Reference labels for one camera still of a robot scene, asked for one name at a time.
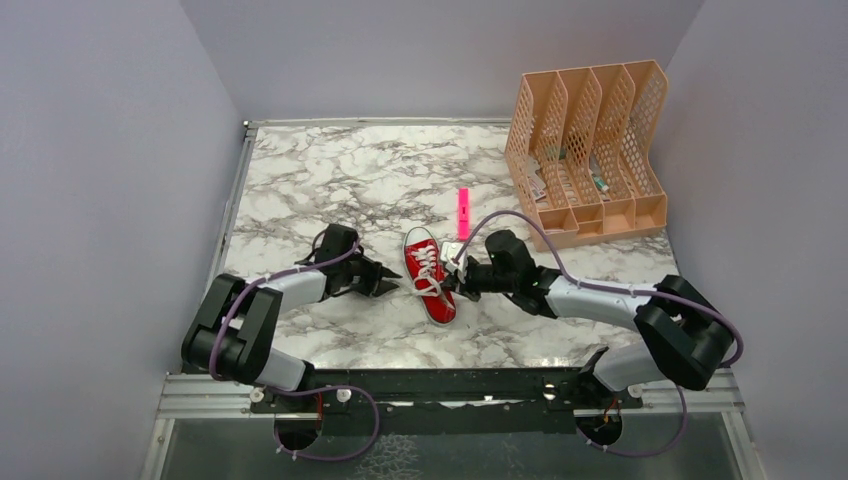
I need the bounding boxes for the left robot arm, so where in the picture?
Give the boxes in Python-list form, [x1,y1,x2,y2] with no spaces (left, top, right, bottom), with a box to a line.
[181,224,400,411]

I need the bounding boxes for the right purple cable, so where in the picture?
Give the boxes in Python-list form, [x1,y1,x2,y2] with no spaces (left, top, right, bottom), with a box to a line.
[453,210,745,460]

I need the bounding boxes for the purple cable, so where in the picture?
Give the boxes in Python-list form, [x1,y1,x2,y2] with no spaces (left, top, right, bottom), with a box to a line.
[207,228,382,463]
[453,210,745,460]

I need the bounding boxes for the peach plastic file organizer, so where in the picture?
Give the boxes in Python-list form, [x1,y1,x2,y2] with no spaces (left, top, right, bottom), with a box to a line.
[505,60,668,251]

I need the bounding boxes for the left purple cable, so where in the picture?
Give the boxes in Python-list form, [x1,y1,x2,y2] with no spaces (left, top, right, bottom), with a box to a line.
[207,228,382,463]

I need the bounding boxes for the red canvas sneaker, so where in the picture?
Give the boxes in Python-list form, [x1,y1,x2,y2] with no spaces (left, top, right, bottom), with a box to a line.
[403,227,458,327]

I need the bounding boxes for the pink highlighter marker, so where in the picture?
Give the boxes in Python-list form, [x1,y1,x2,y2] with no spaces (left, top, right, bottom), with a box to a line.
[457,187,471,242]

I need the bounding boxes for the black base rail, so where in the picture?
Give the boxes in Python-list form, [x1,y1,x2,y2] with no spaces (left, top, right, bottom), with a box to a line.
[250,367,642,436]

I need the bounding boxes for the white shoelace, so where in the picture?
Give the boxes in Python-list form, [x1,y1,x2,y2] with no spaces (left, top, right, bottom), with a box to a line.
[390,245,458,316]

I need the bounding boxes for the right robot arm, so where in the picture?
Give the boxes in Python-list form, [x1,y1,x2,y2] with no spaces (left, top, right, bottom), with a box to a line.
[441,230,734,407]

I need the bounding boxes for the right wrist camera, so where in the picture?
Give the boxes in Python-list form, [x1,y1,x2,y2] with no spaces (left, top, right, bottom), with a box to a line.
[439,241,467,275]

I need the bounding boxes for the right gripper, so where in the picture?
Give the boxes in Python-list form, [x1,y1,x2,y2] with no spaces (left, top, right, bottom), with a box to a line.
[438,258,517,302]

